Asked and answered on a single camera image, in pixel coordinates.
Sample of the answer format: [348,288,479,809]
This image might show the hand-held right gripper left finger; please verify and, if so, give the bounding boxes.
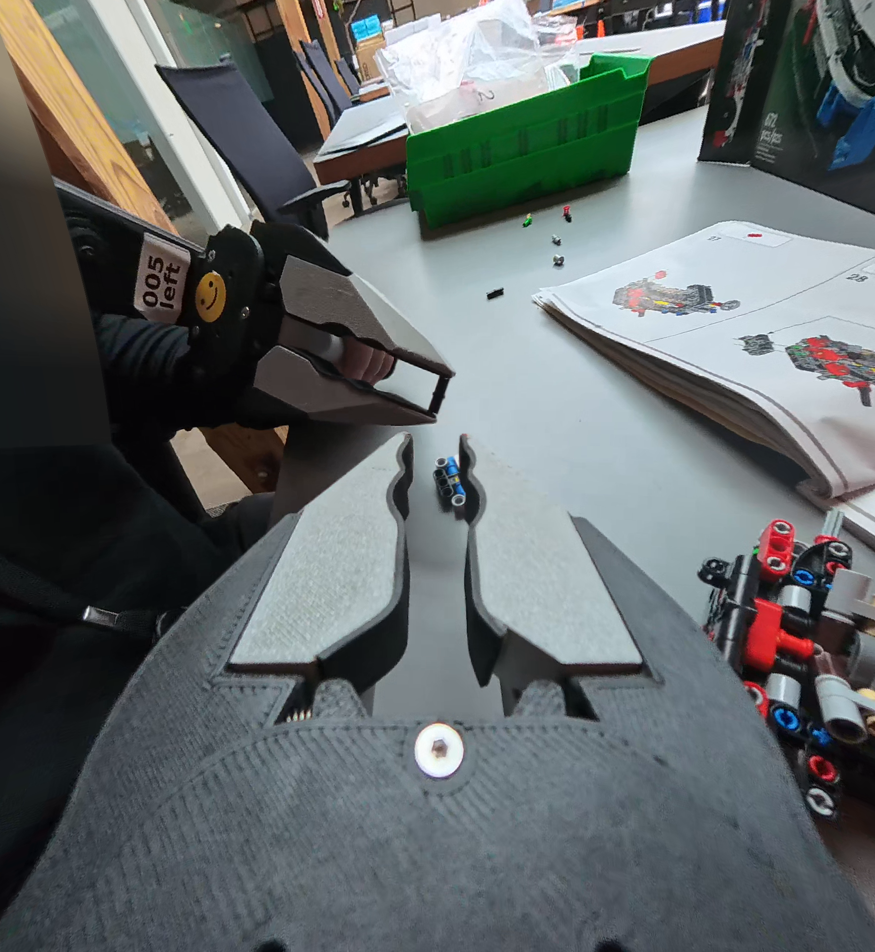
[225,431,416,696]

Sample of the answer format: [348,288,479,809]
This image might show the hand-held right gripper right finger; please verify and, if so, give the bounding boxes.
[458,433,645,689]

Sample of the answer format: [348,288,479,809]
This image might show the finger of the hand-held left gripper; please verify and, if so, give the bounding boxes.
[253,346,440,426]
[281,256,455,376]

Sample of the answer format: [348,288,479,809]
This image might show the small black blue lego piece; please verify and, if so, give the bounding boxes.
[433,455,470,508]

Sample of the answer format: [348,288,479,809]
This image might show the person's left forearm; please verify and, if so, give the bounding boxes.
[88,312,290,447]

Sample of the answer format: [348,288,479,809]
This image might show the partly built lego model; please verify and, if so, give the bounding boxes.
[698,509,875,827]

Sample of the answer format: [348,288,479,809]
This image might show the lego instruction booklet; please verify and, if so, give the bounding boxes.
[533,221,875,577]

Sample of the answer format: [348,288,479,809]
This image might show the lego set box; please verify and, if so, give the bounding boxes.
[698,0,875,228]

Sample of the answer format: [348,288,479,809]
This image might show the person's left hand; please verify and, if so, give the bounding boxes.
[333,338,397,384]

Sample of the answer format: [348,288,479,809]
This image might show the black office chair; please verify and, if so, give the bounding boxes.
[292,37,364,120]
[156,61,349,239]

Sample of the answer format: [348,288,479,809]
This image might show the green plastic bin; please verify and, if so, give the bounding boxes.
[405,52,653,230]

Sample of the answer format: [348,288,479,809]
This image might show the clear plastic bags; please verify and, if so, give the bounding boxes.
[374,0,580,127]

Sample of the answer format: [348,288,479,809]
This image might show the person's torso in black clothing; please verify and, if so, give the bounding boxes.
[0,439,282,952]

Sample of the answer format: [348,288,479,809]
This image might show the wooden post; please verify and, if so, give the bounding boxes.
[0,0,293,495]

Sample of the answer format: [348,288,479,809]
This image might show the black lanyard with badge reel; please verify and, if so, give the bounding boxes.
[0,535,186,642]

